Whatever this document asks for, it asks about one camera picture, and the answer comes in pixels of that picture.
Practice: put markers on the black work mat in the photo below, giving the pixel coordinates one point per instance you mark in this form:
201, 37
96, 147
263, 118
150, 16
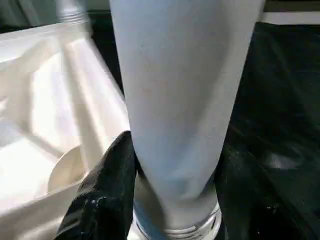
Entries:
275, 87

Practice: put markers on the white plastic table leg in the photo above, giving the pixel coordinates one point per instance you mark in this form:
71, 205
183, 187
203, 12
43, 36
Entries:
72, 12
175, 87

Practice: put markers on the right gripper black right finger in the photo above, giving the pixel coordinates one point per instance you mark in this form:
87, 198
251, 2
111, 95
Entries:
245, 205

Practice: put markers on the white flat board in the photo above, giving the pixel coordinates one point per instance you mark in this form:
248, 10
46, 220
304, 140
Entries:
290, 18

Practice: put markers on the white plastic table top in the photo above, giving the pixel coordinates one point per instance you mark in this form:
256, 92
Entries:
50, 100

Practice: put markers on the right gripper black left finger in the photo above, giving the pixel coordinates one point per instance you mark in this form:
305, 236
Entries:
105, 200

